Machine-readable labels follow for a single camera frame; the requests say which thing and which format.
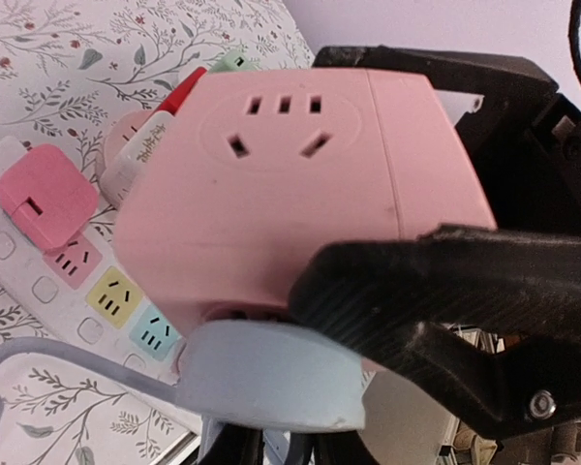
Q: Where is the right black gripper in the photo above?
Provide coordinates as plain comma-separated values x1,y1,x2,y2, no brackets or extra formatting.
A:
313,46,581,236

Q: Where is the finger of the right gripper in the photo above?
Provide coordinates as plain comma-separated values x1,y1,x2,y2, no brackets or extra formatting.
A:
288,225,581,439

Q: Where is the light blue cable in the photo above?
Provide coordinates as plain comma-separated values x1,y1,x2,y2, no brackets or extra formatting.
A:
0,322,369,465

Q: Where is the pink cube socket adapter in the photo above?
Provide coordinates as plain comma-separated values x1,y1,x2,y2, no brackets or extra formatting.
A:
112,68,496,337

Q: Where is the white power strip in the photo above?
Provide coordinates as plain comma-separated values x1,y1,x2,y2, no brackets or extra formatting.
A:
0,135,204,437

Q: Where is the pink plug adapter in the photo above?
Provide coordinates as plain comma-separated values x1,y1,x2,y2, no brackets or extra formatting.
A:
0,144,99,252

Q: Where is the red cube socket adapter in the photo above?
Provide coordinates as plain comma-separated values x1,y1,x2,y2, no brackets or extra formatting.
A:
155,67,207,115

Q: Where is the pink round socket base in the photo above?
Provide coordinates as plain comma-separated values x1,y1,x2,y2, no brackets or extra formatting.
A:
95,109,153,178

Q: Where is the mint green cube adapter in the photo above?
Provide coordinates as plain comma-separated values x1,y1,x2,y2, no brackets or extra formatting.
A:
208,49,259,73

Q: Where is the white cartoon cube adapter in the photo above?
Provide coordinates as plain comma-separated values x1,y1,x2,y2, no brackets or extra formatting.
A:
97,111,173,209

